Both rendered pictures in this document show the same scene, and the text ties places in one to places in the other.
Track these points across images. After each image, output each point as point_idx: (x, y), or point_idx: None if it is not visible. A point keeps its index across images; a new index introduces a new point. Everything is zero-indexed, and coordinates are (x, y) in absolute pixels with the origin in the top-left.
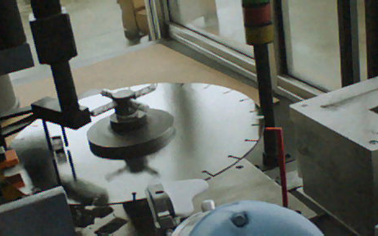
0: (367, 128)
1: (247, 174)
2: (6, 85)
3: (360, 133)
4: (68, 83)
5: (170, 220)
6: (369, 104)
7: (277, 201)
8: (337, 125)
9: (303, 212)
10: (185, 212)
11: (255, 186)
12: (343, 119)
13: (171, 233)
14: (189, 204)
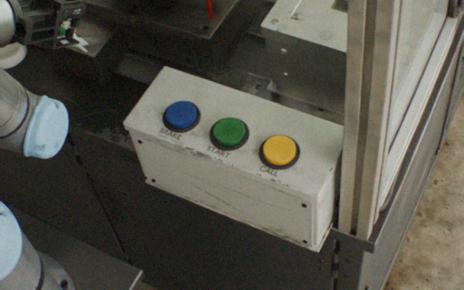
0: (301, 9)
1: None
2: None
3: (284, 9)
4: None
5: None
6: None
7: (212, 13)
8: None
9: (207, 30)
10: None
11: None
12: None
13: None
14: None
